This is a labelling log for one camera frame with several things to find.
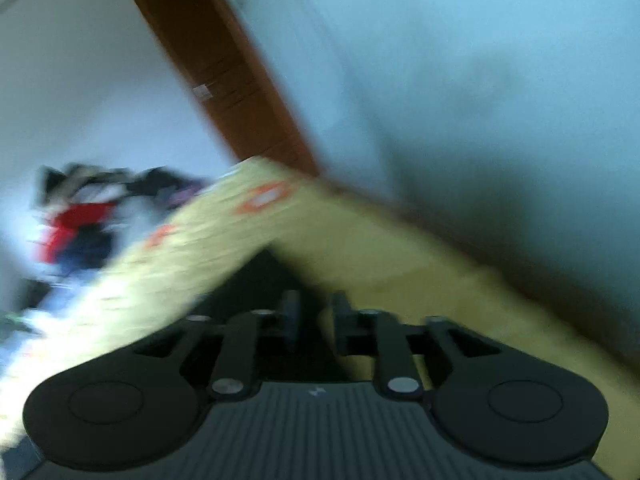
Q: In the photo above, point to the black pants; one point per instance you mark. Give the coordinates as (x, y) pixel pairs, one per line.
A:
(270, 275)

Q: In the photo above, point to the brown wooden door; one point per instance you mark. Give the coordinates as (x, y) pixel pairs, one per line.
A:
(220, 70)

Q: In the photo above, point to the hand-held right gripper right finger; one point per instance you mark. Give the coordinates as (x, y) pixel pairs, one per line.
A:
(342, 326)

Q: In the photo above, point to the pile of folded clothes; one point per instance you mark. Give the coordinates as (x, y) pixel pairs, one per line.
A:
(80, 230)

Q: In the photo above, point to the yellow carrot print bedsheet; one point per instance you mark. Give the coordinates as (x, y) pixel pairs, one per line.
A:
(200, 240)

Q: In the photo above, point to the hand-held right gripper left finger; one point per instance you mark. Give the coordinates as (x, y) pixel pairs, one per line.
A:
(290, 321)

